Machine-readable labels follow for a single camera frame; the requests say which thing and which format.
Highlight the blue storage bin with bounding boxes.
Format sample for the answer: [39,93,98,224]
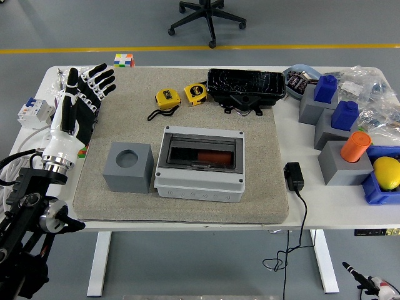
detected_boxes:
[361,145,400,206]

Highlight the black office chair base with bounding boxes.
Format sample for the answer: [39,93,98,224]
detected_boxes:
[167,0,248,49]

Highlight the blue plastic bottle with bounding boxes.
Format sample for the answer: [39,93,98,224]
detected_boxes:
[313,74,338,104]
[331,99,359,132]

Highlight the grey-brown foam mat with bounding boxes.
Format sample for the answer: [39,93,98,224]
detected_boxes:
[72,67,289,224]

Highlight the grey holder block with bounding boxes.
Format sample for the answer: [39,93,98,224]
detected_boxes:
[313,107,360,151]
[317,140,374,187]
[102,142,154,194]
[298,84,340,126]

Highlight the white power strip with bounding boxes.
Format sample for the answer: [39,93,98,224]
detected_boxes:
[34,129,57,157]

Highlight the light blue bowl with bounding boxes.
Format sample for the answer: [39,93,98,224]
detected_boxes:
[282,64,323,101]

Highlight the yellow tape measure black strap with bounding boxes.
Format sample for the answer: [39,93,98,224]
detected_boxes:
[147,89,182,122]

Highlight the clear bags of small parts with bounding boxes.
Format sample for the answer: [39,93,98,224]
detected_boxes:
[46,64,113,94]

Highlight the black table control panel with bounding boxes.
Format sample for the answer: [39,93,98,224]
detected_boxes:
[354,228,400,237]

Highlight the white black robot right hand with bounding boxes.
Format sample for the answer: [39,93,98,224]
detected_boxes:
[342,261,400,300]

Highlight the grey enclosure cover clear lid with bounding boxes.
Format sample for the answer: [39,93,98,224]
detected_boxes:
[154,126,245,188]

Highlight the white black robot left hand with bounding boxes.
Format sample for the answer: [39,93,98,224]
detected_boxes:
[42,63,117,163]

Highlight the white blue circuit breaker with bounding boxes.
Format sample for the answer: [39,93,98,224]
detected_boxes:
[17,97,56,129]

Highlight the clear bags of components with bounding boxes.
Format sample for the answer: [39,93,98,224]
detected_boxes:
[337,64,400,146]

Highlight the yellow lemon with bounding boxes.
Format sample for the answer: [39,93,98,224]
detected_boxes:
[372,156,400,191]

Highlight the white table leg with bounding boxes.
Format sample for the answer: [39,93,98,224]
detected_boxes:
[309,229,341,294]
[86,231,113,298]

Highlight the dark snack packets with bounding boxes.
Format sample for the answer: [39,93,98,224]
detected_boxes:
[286,70,310,93]

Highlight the white power strip cable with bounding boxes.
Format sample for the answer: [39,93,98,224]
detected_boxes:
[0,124,53,188]

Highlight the black plastic housing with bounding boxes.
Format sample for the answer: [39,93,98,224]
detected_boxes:
[206,68,287,116]

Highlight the black adapter cord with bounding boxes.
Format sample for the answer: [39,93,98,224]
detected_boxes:
[261,189,316,300]

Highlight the orange cylindrical battery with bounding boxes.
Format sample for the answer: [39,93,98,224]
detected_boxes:
[196,151,234,163]
[339,131,373,164]

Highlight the black power adapter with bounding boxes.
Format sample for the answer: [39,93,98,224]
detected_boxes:
[283,161,306,192]

